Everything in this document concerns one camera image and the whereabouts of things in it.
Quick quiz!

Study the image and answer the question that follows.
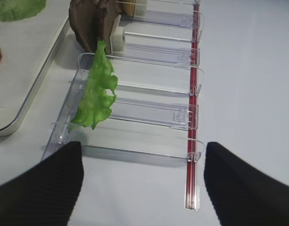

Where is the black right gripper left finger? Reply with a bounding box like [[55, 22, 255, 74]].
[[0, 142, 84, 226]]

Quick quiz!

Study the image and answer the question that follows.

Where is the cream metal baking tray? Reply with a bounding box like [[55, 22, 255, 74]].
[[0, 0, 70, 137]]

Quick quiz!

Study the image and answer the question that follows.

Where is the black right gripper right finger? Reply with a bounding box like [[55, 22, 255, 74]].
[[204, 142, 289, 226]]

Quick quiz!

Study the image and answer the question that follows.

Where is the ruffled green lettuce leaf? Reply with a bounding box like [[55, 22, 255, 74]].
[[71, 40, 118, 129]]

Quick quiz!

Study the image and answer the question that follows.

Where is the red rail strip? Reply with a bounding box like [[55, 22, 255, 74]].
[[185, 0, 200, 210]]

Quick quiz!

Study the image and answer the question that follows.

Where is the white paper tray liner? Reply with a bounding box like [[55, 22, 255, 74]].
[[0, 0, 70, 109]]

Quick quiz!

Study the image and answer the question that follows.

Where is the round flat lettuce leaf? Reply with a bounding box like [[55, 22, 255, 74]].
[[0, 0, 47, 22]]

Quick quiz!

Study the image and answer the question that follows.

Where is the left brown meat patty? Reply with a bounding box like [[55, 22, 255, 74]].
[[68, 0, 99, 53]]

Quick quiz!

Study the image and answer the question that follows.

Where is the right clear acrylic rack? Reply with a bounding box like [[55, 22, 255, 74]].
[[43, 0, 204, 166]]

